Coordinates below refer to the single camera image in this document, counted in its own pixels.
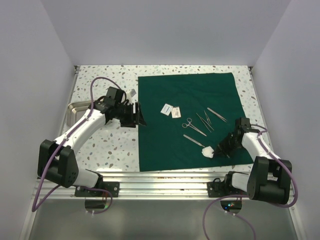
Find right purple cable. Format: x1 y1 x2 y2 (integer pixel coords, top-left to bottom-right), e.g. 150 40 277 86
201 123 298 240

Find steel scissor forceps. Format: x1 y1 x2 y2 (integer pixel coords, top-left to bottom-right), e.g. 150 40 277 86
181 117 207 137

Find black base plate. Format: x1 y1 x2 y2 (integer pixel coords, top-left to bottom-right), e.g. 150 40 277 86
206 181 247 198
74 181 120 198

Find dark green surgical cloth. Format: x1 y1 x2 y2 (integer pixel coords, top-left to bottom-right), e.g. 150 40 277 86
138 73 252 172

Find clear suture packet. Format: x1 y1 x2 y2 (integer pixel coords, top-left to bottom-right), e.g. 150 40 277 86
171 106 181 119

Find aluminium rail frame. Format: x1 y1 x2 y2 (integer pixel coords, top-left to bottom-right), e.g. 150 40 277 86
32 65 298 240

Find short steel tweezers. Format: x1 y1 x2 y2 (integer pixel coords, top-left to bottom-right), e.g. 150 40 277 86
204 110 212 125

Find white suture packet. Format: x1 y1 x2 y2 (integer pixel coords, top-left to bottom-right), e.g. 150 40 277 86
160 103 173 116

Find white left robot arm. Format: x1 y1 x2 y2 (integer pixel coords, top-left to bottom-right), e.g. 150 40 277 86
37 87 146 197

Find long steel tweezers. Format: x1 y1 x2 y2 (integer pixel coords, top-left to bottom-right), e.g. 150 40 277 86
196 113 214 133

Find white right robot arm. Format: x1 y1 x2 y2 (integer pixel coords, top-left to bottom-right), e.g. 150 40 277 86
212 117 293 206

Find flat steel tweezers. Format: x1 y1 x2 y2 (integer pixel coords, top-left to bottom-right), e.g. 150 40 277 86
207 107 227 123

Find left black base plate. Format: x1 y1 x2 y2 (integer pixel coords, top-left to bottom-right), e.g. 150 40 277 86
74 181 120 198

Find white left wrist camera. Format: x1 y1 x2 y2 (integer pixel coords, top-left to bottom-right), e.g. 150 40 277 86
123 89 137 103

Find steel scalpel handle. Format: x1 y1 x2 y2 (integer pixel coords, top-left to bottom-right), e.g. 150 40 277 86
183 134 205 148

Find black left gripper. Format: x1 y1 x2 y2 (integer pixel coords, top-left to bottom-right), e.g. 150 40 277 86
115 101 146 128

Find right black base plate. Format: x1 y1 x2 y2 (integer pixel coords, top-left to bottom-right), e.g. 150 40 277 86
206 181 247 198

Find stainless steel tray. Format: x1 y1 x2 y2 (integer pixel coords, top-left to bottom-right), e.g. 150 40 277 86
66 100 91 128

